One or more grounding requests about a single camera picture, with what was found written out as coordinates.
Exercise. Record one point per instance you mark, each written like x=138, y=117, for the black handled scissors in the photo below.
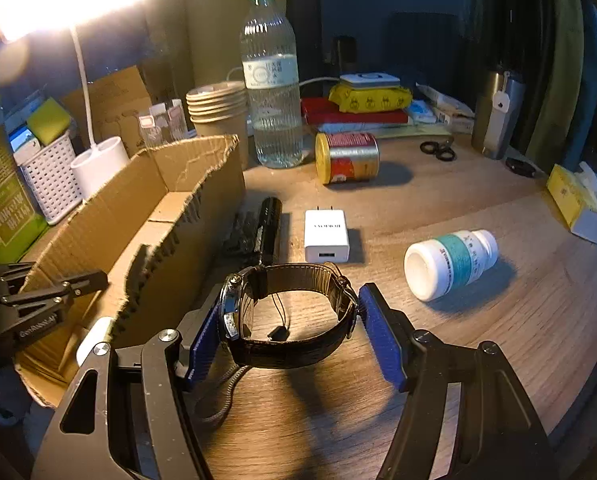
x=441, y=150

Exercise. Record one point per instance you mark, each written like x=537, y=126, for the yellow tissue box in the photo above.
x=575, y=194

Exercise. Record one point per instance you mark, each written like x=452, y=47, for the green sponge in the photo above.
x=49, y=121

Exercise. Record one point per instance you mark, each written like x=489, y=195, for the white pill bottle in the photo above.
x=436, y=266

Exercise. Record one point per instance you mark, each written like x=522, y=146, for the brown leather wristwatch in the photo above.
x=233, y=315

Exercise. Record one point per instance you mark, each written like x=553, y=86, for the brown lamp packaging box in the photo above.
x=116, y=101

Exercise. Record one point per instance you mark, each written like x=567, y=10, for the yellow wet wipes pack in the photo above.
x=369, y=100

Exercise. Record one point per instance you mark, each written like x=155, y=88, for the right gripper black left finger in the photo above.
x=124, y=417

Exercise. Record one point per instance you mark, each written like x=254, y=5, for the white usb charger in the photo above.
x=326, y=236

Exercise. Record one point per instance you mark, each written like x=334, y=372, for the white woven plastic basket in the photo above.
x=50, y=177

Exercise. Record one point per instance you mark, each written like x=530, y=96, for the clear plastic water bottle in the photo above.
x=270, y=69

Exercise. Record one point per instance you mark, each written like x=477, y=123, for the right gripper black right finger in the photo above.
x=466, y=414

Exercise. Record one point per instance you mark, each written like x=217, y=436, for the black flashlight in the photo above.
x=269, y=219

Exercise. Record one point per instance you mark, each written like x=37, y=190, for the stacked brown paper cups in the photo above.
x=221, y=110

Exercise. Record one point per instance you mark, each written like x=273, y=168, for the silver thermos flask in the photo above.
x=497, y=109

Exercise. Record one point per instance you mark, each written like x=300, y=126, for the brown cardboard box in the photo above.
x=154, y=230

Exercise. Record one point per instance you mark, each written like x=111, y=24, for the red can with yellow lid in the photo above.
x=346, y=157

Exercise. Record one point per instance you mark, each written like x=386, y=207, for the green printed package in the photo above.
x=21, y=221

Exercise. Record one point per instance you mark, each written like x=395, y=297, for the clear patterned glass cup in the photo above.
x=163, y=123

